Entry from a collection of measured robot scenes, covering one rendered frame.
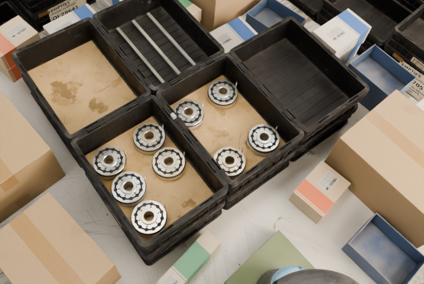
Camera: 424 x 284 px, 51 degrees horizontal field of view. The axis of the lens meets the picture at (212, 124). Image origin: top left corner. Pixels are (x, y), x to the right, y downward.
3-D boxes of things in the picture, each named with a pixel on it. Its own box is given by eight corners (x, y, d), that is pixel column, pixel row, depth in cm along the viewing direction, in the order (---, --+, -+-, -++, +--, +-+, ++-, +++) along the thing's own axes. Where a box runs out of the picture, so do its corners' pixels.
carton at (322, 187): (316, 169, 158) (322, 159, 151) (344, 192, 154) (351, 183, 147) (288, 199, 151) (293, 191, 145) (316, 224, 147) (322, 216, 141)
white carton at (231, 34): (237, 31, 188) (240, 16, 180) (255, 49, 183) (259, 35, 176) (199, 52, 181) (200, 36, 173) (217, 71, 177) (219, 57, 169)
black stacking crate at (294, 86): (358, 107, 159) (370, 89, 149) (298, 151, 148) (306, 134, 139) (284, 36, 173) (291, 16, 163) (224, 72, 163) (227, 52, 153)
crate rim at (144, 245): (230, 190, 130) (231, 187, 127) (142, 252, 119) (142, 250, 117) (153, 96, 144) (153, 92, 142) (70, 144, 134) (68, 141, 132)
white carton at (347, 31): (341, 24, 181) (348, 7, 173) (363, 42, 177) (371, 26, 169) (306, 47, 174) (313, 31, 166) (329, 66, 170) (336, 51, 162)
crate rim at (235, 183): (305, 137, 140) (306, 134, 138) (230, 190, 130) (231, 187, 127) (226, 55, 155) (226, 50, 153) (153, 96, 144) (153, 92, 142)
